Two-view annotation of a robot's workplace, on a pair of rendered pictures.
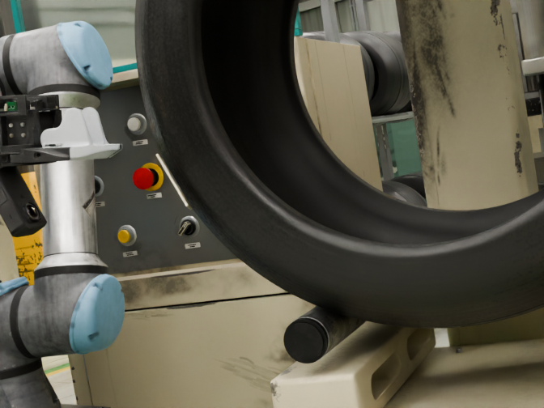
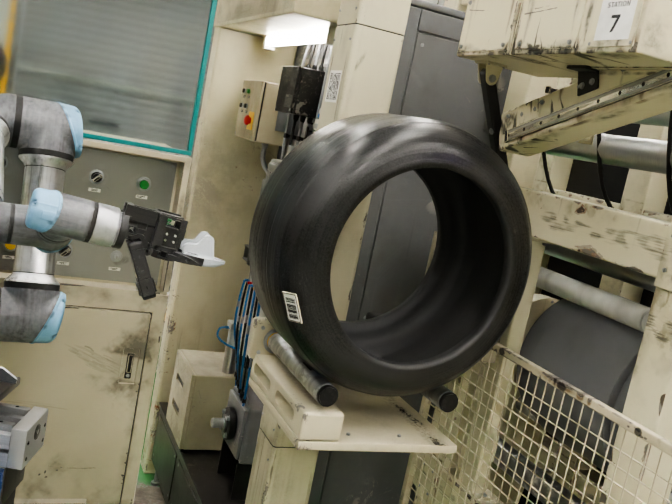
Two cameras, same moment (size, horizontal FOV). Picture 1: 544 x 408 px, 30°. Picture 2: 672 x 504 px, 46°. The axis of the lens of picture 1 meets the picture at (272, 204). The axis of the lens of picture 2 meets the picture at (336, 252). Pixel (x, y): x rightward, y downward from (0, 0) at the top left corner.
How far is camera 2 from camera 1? 112 cm
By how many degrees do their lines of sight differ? 45
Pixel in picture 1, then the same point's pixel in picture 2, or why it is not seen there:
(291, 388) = (314, 417)
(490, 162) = (338, 292)
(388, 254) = (386, 366)
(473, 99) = (341, 259)
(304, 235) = (353, 350)
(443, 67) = not seen: hidden behind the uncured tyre
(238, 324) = (91, 324)
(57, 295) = (37, 303)
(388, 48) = not seen: outside the picture
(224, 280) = (89, 294)
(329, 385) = (332, 418)
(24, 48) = (36, 115)
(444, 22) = not seen: hidden behind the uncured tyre
